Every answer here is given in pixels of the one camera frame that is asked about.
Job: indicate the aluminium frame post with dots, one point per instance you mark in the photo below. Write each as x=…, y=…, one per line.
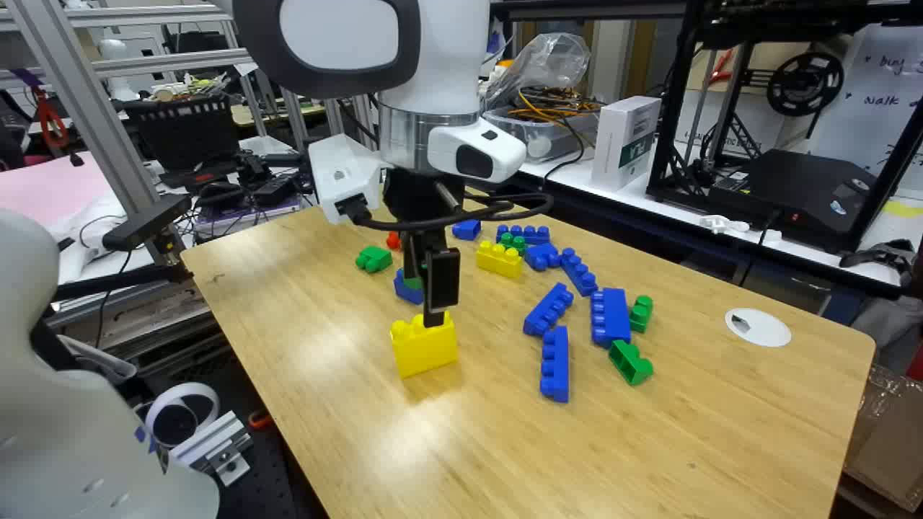
x=90, y=104

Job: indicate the wide blue toy block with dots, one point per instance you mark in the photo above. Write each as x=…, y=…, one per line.
x=609, y=319

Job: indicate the white round table grommet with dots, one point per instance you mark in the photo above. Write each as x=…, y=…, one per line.
x=761, y=326

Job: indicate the green toy block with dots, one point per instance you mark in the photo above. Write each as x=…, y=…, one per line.
x=373, y=257
x=631, y=364
x=642, y=312
x=511, y=244

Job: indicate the clear plastic bin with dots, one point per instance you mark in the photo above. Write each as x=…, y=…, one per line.
x=537, y=140

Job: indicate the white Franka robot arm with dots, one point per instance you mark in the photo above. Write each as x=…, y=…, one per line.
x=443, y=60

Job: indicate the brown cardboard box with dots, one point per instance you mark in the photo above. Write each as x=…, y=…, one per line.
x=889, y=443

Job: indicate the black filament spool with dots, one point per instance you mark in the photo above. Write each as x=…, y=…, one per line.
x=774, y=83

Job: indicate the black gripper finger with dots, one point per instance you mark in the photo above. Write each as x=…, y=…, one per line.
x=415, y=257
x=443, y=283

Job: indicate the long blue toy block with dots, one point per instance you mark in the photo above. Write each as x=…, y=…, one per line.
x=550, y=309
x=554, y=364
x=578, y=273

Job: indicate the small blue toy block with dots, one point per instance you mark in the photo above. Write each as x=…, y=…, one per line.
x=466, y=228

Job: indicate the clear plastic bag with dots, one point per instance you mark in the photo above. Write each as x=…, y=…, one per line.
x=550, y=61

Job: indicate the white workbench top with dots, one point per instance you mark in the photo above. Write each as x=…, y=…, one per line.
x=674, y=205

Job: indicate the pink board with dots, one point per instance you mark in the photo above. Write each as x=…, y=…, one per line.
x=47, y=192

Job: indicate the small yellow toy block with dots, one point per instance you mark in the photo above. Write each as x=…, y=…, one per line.
x=500, y=260

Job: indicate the white sheet with writing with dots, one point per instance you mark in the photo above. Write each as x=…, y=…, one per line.
x=889, y=87

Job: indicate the black plastic crate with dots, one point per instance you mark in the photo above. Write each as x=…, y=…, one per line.
x=182, y=135

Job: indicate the black 3D printer frame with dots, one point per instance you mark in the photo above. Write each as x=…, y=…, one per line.
x=798, y=188

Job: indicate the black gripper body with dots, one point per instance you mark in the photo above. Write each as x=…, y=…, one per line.
x=423, y=198

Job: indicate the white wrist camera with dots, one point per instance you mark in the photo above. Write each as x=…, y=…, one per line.
x=472, y=146

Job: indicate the aluminium bracket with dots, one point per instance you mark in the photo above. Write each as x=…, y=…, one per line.
x=217, y=449

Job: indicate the white tape roll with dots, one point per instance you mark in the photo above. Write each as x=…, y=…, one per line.
x=178, y=388

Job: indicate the large yellow toy block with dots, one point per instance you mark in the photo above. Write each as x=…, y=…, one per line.
x=423, y=348

